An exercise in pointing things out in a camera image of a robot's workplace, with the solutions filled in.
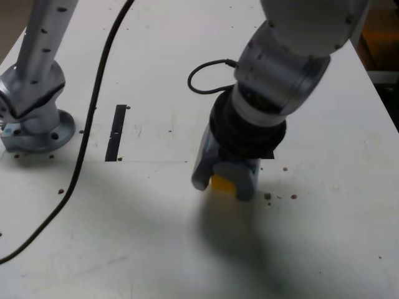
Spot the yellow cube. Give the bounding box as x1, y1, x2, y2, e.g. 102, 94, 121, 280
211, 174, 238, 191

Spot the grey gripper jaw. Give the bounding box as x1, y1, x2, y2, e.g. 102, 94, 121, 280
211, 157, 262, 202
190, 126, 223, 192

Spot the black tape strip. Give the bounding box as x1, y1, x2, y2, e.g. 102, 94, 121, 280
105, 104, 128, 162

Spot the brown cardboard box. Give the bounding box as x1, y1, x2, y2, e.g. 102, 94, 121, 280
358, 9, 399, 71

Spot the thick black cable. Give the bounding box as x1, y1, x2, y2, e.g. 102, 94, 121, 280
0, 0, 133, 264

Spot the thin black camera cable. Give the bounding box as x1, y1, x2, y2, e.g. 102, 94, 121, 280
187, 59, 239, 94

